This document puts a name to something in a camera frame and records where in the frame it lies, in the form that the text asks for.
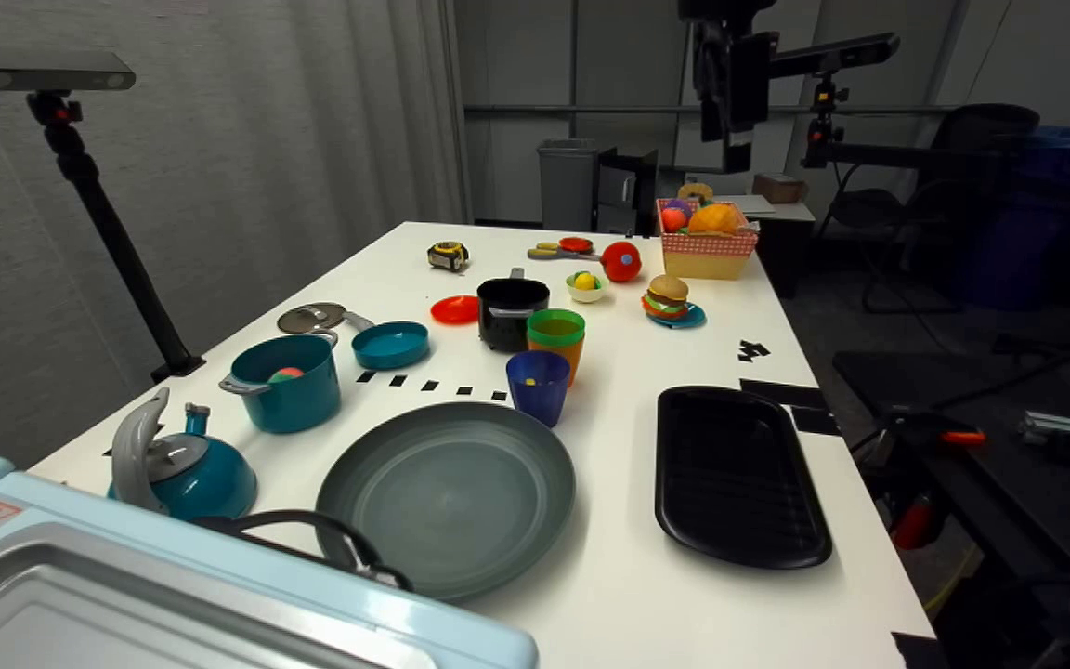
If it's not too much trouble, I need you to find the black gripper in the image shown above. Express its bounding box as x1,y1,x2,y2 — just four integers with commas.
693,13,775,141

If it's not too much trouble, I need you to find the green plastic cup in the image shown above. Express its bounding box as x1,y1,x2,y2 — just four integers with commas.
524,304,589,353

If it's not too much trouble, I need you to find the orange plastic cup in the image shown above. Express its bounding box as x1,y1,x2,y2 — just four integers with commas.
548,340,587,384

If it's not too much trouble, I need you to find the blue plastic cup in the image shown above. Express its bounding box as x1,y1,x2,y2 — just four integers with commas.
501,345,574,432

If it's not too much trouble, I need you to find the small teal toy plate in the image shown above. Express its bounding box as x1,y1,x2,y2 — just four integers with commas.
642,301,709,335

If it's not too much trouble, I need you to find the grey-green round plate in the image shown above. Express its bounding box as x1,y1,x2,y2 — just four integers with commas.
311,399,578,605

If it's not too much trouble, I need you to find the small brown box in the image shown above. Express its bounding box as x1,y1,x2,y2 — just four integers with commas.
749,171,810,206

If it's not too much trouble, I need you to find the orange toy fruit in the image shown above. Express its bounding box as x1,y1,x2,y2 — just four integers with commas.
685,202,749,242

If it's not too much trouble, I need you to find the black box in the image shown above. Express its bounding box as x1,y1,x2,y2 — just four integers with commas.
589,146,660,239

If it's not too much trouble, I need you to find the red toy tomato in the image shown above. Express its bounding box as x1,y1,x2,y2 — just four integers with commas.
597,239,645,286

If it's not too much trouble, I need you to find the toy burger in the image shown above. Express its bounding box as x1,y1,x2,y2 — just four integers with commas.
637,271,693,328

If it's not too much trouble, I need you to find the small white toy bowl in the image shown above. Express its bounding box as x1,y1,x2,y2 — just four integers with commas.
561,266,613,307

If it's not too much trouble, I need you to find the black office chair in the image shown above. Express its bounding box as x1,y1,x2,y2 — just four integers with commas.
863,99,1049,320

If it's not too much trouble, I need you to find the yellow and black toy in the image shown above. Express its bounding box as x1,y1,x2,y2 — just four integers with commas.
423,239,474,276

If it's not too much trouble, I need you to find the blue bin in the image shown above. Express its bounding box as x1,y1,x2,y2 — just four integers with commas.
966,122,1070,312

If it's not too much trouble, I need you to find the black baking tray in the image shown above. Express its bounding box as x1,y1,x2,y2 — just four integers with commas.
651,384,836,572

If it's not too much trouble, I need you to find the small teal frying pan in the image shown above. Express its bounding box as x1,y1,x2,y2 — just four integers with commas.
338,307,433,375

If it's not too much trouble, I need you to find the grey fabric backdrop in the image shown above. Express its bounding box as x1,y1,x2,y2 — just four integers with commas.
0,0,470,469

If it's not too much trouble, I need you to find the grey round pot lid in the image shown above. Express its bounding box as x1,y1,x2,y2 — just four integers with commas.
275,296,351,339

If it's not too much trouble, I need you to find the teal toy pot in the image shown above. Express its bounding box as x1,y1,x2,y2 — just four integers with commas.
215,332,346,439

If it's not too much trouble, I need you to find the teal toy kettle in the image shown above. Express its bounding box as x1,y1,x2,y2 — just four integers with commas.
104,384,259,524

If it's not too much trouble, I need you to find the light blue toaster oven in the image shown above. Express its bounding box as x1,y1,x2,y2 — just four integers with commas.
0,439,542,669

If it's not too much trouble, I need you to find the black camera stand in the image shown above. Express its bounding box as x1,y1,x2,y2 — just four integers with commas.
798,71,848,171

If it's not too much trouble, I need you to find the grey camera bar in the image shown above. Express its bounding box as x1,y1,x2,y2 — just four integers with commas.
764,28,904,81

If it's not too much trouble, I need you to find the black pot with grey handle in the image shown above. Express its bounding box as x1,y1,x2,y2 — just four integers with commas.
470,263,553,358

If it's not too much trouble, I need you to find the red-handled tool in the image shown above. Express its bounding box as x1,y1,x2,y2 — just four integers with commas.
885,411,990,456

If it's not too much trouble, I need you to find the black toaster power cable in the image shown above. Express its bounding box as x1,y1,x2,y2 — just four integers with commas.
194,504,416,594

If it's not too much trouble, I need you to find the black camera tripod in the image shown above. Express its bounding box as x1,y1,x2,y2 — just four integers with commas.
26,86,208,386

